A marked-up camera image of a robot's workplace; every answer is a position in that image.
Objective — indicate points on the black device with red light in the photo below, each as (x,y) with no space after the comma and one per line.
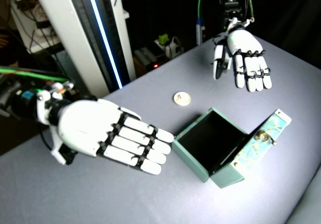
(148,60)

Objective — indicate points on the cluttered equipment shelf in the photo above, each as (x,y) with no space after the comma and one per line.
(37,15)

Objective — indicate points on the white column with blue strip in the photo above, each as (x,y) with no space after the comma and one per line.
(70,33)

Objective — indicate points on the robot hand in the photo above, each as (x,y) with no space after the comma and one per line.
(242,42)
(82,123)

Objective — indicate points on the white power strip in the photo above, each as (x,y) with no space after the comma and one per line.
(173,47)

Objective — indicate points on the teal floral box lid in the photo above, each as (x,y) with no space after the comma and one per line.
(264,126)

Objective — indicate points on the small round white cap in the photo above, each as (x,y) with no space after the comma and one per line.
(181,99)

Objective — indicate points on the green plug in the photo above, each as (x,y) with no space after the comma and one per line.
(164,38)

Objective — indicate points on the grey table cloth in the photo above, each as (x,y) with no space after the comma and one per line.
(100,196)

